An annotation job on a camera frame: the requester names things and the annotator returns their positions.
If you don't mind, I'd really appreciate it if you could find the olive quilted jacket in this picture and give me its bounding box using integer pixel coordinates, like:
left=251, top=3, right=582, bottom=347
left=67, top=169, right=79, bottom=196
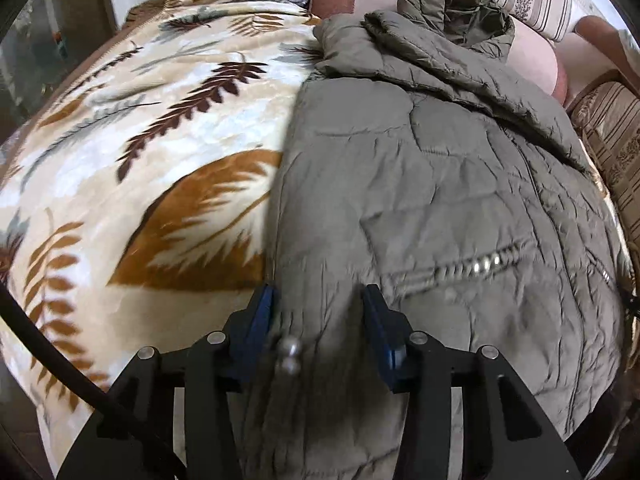
left=240, top=0, right=633, bottom=480

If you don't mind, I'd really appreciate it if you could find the leaf print blanket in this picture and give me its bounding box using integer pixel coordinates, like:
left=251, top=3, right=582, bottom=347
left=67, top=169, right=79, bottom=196
left=0, top=0, right=323, bottom=476

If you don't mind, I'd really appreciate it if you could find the pink sofa armrest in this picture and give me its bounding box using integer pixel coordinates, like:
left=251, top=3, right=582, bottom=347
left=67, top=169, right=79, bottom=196
left=575, top=15, right=640, bottom=81

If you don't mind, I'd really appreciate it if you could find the black cable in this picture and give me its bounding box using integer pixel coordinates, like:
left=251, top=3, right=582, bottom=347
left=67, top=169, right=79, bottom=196
left=0, top=285, right=188, bottom=480

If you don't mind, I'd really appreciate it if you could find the glass door cabinet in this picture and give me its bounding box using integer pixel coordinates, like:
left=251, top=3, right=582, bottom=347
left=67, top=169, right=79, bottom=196
left=0, top=0, right=108, bottom=131

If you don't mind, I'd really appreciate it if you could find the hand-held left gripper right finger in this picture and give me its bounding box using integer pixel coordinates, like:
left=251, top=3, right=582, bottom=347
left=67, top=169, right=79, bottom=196
left=361, top=283, right=583, bottom=480

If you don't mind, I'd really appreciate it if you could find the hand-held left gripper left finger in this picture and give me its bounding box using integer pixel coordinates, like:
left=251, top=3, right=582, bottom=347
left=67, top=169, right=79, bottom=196
left=55, top=282, right=279, bottom=480

